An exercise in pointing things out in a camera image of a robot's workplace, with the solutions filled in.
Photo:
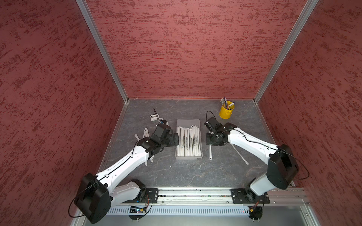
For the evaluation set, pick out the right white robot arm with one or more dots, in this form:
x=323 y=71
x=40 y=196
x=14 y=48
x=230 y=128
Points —
x=281 y=163

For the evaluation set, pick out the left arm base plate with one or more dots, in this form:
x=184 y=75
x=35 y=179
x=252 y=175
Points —
x=147 y=195

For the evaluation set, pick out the right aluminium corner post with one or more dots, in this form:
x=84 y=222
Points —
x=294 y=33

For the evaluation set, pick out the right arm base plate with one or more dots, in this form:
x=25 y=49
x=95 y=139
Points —
x=247 y=196

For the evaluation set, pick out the translucent plastic storage box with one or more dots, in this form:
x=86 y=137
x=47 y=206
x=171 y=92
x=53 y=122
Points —
x=186 y=123

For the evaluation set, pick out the pens in yellow cup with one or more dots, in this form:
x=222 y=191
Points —
x=225 y=103

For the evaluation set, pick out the aluminium front rail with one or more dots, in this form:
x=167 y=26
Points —
x=221 y=196

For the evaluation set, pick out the yellow pen holder cup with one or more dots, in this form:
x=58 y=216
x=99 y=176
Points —
x=225 y=113

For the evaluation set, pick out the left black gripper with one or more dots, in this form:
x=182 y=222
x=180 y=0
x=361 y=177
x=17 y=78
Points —
x=171 y=143

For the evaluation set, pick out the aluminium corner post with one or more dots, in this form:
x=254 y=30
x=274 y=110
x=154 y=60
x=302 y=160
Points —
x=294 y=33
x=83 y=6

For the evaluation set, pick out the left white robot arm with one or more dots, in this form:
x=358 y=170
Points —
x=97 y=194

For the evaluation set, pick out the left aluminium corner post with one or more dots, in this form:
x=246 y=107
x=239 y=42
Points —
x=83 y=6

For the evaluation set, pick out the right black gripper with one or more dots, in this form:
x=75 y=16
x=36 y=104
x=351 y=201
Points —
x=209 y=142

